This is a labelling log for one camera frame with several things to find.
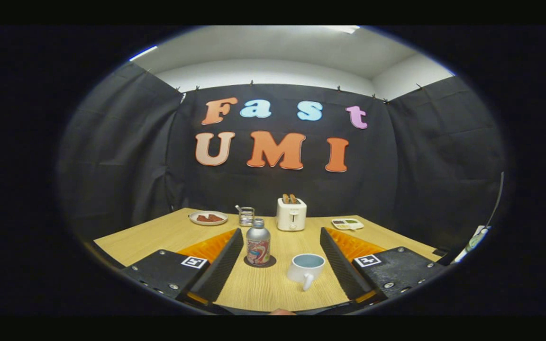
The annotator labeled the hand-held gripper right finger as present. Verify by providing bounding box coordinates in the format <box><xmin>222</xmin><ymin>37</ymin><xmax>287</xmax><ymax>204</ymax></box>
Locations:
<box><xmin>319</xmin><ymin>226</ymin><xmax>446</xmax><ymax>304</ymax></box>

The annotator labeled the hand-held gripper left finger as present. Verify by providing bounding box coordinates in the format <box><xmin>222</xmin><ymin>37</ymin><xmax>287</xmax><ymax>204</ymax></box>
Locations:
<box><xmin>121</xmin><ymin>227</ymin><xmax>245</xmax><ymax>306</ymax></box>

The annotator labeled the white cup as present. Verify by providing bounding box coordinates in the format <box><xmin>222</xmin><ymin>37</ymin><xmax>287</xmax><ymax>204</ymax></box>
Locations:
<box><xmin>286</xmin><ymin>253</ymin><xmax>326</xmax><ymax>291</ymax></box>

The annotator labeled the silver juice bottle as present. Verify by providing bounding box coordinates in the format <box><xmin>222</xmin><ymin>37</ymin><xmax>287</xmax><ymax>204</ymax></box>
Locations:
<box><xmin>246</xmin><ymin>218</ymin><xmax>272</xmax><ymax>266</ymax></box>

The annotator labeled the dark brown round coaster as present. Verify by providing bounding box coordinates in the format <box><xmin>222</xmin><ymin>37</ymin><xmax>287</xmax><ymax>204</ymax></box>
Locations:
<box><xmin>244</xmin><ymin>255</ymin><xmax>277</xmax><ymax>269</ymax></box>

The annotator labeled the white compartment tray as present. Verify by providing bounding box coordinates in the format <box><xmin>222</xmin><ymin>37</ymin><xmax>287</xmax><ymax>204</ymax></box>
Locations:
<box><xmin>331</xmin><ymin>218</ymin><xmax>364</xmax><ymax>231</ymax></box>

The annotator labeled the wooden table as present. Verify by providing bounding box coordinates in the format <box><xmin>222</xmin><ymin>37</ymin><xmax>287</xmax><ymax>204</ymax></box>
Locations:
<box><xmin>83</xmin><ymin>207</ymin><xmax>449</xmax><ymax>313</ymax></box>

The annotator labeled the white round plate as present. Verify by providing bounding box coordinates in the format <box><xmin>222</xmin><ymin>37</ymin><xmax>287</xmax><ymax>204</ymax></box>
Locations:
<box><xmin>189</xmin><ymin>211</ymin><xmax>229</xmax><ymax>226</ymax></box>

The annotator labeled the small glass jar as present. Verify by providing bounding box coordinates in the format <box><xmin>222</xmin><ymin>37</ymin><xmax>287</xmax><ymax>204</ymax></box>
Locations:
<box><xmin>235</xmin><ymin>205</ymin><xmax>255</xmax><ymax>227</ymax></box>

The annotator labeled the white toaster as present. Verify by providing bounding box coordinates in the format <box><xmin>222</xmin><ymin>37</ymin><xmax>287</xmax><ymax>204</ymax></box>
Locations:
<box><xmin>276</xmin><ymin>197</ymin><xmax>307</xmax><ymax>232</ymax></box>

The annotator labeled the ceiling light strip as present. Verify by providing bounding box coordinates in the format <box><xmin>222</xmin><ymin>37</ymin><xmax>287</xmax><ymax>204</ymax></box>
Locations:
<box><xmin>128</xmin><ymin>45</ymin><xmax>158</xmax><ymax>62</ymax></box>

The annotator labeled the white cylindrical object with cable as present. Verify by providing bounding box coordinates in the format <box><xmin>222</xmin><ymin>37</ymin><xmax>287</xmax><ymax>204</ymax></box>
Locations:
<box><xmin>453</xmin><ymin>171</ymin><xmax>505</xmax><ymax>263</ymax></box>

